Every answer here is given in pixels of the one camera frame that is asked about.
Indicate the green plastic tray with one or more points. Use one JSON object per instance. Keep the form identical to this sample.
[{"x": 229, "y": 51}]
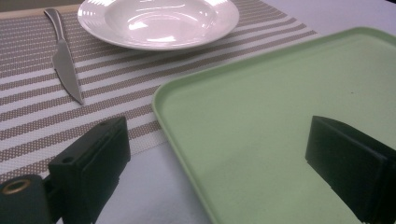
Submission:
[{"x": 280, "y": 124}]

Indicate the silver table knife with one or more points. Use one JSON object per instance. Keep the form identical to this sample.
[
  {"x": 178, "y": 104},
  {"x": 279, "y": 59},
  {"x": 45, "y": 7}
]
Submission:
[{"x": 65, "y": 65}]

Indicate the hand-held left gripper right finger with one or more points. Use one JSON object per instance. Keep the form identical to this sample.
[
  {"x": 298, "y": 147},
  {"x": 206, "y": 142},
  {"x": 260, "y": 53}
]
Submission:
[{"x": 348, "y": 161}]

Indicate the striped woven placemat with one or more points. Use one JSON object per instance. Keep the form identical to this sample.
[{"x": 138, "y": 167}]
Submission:
[{"x": 118, "y": 81}]

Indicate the white deep plate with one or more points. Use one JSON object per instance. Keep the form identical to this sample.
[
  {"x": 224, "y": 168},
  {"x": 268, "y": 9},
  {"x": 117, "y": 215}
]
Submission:
[{"x": 158, "y": 23}]

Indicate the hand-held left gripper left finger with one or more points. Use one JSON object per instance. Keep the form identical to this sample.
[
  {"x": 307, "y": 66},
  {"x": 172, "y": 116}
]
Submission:
[{"x": 90, "y": 165}]

